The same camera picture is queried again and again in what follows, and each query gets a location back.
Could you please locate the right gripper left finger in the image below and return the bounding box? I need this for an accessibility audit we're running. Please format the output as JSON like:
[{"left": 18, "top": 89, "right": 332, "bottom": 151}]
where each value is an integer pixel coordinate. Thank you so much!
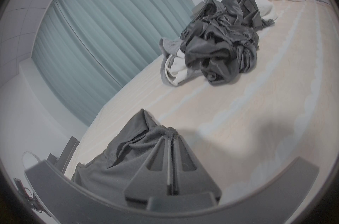
[{"left": 124, "top": 138, "right": 173, "bottom": 203}]

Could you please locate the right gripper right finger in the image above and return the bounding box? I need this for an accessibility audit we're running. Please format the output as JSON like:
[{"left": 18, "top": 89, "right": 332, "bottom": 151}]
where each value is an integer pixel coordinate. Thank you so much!
[{"left": 173, "top": 135, "right": 222, "bottom": 202}]

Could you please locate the black T-shirt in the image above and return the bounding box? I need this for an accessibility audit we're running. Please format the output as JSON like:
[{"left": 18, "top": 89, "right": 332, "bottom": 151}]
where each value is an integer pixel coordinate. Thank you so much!
[{"left": 72, "top": 108, "right": 180, "bottom": 190}]

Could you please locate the bed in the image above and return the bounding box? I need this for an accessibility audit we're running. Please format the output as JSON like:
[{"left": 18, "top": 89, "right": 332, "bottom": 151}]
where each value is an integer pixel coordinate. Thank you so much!
[{"left": 62, "top": 0, "right": 339, "bottom": 207}]

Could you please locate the pile of clothes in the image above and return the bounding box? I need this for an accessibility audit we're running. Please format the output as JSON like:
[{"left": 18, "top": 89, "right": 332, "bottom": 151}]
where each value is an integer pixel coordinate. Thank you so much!
[{"left": 159, "top": 0, "right": 278, "bottom": 87}]

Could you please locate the white trash bin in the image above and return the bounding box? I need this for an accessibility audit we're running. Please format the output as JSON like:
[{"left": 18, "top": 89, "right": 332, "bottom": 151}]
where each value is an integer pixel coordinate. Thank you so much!
[{"left": 21, "top": 151, "right": 41, "bottom": 173}]

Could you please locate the blue-green curtain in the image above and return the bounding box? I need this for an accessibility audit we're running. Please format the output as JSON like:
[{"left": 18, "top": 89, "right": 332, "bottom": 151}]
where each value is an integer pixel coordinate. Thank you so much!
[{"left": 32, "top": 0, "right": 202, "bottom": 128}]

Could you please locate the grey bedside table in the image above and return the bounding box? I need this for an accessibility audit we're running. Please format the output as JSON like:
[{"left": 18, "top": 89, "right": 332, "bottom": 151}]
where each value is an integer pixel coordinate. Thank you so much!
[{"left": 191, "top": 1, "right": 206, "bottom": 16}]

